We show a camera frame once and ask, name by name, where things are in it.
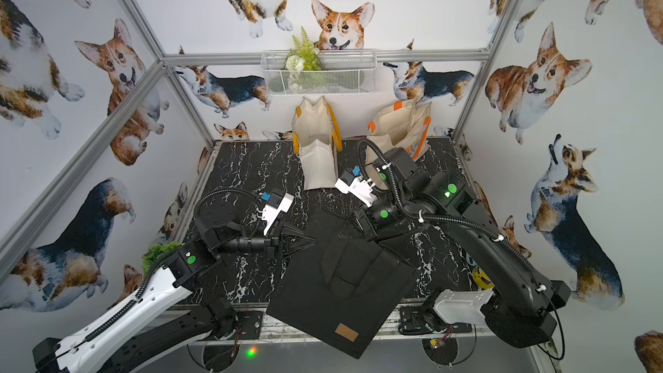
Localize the cream bag yellow handles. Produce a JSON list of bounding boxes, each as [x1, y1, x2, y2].
[[292, 97, 343, 190]]

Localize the black canvas bag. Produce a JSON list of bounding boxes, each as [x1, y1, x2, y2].
[[267, 210, 419, 358]]

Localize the green leafy plant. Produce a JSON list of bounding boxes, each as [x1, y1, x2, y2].
[[142, 242, 180, 274]]

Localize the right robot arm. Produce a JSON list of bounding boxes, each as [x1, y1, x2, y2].
[[350, 138, 571, 348]]

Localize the cream bag orange handles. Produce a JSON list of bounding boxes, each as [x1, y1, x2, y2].
[[367, 100, 432, 161]]

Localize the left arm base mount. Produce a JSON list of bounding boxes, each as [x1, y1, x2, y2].
[[205, 311, 264, 341]]

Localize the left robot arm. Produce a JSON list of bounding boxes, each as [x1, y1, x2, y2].
[[33, 188, 316, 372]]

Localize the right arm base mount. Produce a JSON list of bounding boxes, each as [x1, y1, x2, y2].
[[398, 306, 474, 336]]

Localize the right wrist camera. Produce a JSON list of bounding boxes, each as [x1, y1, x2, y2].
[[335, 166, 377, 207]]

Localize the white wire wall basket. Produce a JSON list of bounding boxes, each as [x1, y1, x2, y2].
[[261, 50, 377, 96]]

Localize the green fern with white flower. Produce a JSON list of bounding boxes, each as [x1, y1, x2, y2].
[[284, 28, 323, 93]]

